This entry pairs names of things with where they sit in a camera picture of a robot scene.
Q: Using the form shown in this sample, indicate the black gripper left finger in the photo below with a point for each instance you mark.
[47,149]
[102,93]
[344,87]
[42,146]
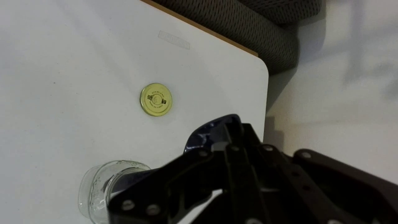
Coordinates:
[165,187]

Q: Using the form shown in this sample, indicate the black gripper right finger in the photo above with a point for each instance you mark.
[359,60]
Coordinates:
[323,190]

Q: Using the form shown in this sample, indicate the clear glass jar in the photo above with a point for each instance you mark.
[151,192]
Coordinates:
[93,190]

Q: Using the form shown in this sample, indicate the gold metal jar lid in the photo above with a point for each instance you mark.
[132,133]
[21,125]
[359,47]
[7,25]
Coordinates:
[155,100]

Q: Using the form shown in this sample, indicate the white table board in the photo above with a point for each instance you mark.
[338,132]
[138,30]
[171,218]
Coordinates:
[82,82]

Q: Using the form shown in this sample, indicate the grey mesh chair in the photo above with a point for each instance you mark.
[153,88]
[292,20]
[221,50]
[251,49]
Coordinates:
[248,25]

